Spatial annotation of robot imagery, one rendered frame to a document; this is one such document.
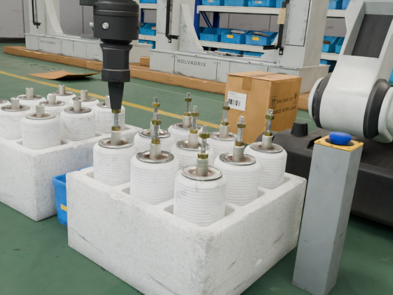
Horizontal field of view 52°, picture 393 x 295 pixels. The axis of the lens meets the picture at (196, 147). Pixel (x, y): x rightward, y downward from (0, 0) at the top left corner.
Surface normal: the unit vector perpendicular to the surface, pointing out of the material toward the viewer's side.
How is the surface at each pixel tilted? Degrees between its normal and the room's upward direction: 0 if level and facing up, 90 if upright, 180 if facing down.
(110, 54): 90
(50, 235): 0
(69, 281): 0
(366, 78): 50
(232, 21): 90
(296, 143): 46
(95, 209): 90
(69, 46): 90
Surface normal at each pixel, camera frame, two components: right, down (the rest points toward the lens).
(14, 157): -0.59, 0.20
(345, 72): -0.43, -0.47
